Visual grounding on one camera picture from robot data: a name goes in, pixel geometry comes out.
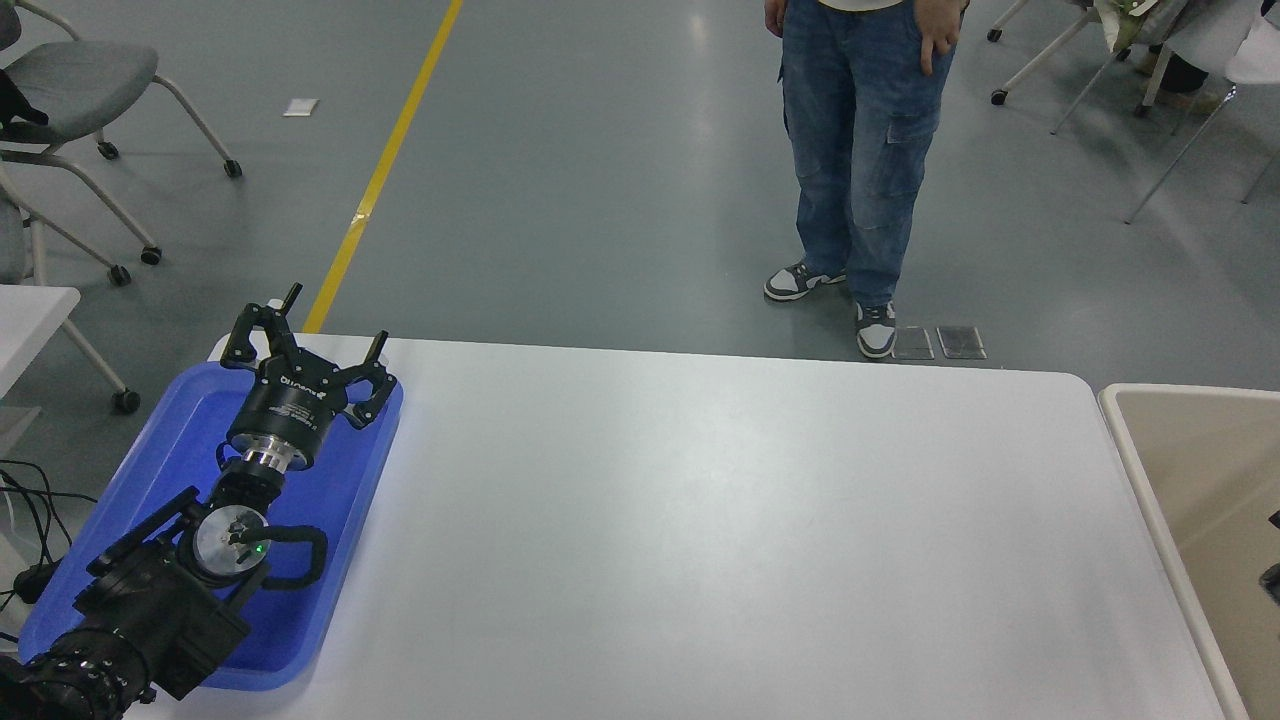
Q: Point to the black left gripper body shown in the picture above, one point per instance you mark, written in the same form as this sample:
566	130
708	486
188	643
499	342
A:
285	412

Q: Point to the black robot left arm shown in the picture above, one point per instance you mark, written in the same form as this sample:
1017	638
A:
150	610

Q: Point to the person's right hand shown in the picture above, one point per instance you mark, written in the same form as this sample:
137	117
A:
776	15

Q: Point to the person's left hand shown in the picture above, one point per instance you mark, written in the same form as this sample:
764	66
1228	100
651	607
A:
938	25

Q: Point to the blue plastic tray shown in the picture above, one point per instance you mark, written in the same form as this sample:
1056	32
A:
330	500

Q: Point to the beige-framed wheeled chair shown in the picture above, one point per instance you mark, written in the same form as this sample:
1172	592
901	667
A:
100	205

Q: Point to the white paper scrap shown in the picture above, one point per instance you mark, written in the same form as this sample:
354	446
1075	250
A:
300	106

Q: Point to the white wheeled side table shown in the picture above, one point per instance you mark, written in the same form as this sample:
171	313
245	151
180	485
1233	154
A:
30	320

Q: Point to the black power adapter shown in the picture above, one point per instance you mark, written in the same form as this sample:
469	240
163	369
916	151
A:
35	582

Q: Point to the grey wheeled chair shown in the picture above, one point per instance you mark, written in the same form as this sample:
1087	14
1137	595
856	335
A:
80	85

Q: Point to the black bag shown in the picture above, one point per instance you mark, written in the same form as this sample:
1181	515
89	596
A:
18	100

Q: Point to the clear floor plate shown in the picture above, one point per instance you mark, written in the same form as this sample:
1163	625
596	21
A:
961	341
913	344

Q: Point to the white chair thin metal legs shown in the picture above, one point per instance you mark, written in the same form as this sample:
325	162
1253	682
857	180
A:
1090	91
1260	65

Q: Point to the person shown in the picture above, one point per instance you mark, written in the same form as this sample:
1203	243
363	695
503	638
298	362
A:
850	120
1185	72

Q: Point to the chair with caster legs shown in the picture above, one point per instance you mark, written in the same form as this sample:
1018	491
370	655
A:
998	97

